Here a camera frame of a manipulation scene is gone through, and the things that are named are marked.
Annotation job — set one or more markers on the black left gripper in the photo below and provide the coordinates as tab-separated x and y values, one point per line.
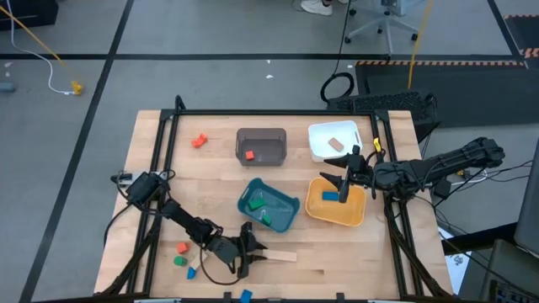
227	250

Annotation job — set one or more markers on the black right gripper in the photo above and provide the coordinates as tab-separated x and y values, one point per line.
358	174

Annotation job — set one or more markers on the long natural wood plank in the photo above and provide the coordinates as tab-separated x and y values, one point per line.
280	255

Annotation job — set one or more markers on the blue rectangular block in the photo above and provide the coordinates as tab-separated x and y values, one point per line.
330	195

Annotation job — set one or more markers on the small green block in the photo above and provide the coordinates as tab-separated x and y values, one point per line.
266	219

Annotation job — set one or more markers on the yellow plastic bin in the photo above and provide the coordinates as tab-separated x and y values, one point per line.
337	214

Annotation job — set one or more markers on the blue triangular prism block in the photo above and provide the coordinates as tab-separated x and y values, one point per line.
245	296

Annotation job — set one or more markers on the green wooden block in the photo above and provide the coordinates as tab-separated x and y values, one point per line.
256	204

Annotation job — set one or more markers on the teal plastic bin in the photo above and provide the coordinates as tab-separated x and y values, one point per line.
280	208

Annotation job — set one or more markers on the small blue wedge block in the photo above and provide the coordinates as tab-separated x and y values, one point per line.
191	274

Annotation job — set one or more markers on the red cube block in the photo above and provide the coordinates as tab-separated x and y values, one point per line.
182	247
249	155

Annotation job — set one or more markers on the green cylinder block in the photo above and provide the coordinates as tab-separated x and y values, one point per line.
180	261

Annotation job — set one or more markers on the orange bridge block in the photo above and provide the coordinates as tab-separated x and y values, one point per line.
198	142

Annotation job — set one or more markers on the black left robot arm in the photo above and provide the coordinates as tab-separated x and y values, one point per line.
185	219

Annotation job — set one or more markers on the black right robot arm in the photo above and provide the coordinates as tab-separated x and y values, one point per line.
442	164

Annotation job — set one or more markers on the white plastic bin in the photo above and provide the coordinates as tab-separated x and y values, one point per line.
324	134

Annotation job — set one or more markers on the yellow tape tag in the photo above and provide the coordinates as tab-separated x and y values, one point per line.
377	144

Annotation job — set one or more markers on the grey plastic bin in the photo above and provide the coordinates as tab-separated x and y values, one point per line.
269	145

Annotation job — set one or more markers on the black perforated crate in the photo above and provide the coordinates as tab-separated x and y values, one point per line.
379	102

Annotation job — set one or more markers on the black power brick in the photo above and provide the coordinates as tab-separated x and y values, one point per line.
442	189

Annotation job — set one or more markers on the yellow connector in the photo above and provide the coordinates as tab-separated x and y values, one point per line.
76	88
463	172

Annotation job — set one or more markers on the black hazard-striped floor mat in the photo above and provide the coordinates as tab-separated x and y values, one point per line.
522	35
463	92

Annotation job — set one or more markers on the white printed sheet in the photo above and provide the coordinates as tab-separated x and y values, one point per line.
457	263

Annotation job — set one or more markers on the black base bar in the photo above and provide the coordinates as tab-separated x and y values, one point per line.
480	237

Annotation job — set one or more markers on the grey office chair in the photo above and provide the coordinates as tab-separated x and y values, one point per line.
386	19

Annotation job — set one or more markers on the computer monitor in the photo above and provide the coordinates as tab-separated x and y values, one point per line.
529	202

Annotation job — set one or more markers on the grey-blue floor object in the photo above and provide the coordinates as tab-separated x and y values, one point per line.
6	87

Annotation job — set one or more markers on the black box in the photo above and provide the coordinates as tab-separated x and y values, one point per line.
25	12

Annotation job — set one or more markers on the black metal frame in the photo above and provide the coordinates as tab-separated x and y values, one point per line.
269	112

